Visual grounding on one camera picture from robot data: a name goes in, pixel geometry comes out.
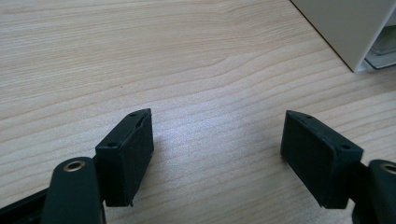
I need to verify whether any white box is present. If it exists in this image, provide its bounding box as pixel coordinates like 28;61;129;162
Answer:
289;0;396;73

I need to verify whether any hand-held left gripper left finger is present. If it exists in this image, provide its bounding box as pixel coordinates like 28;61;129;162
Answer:
94;107;155;208

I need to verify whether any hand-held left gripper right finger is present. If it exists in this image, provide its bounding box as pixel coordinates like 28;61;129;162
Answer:
279;109;364;210

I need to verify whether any clear plastic tray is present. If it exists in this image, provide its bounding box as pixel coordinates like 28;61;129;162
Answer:
364;25;396;70

